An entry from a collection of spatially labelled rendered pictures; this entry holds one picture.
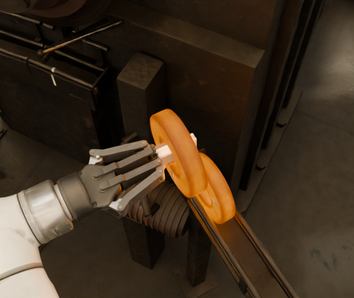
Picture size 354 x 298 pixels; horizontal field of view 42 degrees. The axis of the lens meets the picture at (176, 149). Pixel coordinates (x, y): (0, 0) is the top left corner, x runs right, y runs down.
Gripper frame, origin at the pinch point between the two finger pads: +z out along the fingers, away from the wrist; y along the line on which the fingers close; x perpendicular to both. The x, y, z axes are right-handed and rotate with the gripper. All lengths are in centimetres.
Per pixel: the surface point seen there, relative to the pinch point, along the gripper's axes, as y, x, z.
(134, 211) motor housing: -11.8, -42.6, -8.0
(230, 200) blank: 6.3, -17.5, 7.9
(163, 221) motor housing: -5.5, -41.8, -2.8
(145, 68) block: -28.7, -12.6, 6.7
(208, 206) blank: 2.7, -24.3, 5.1
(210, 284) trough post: 3, -92, 7
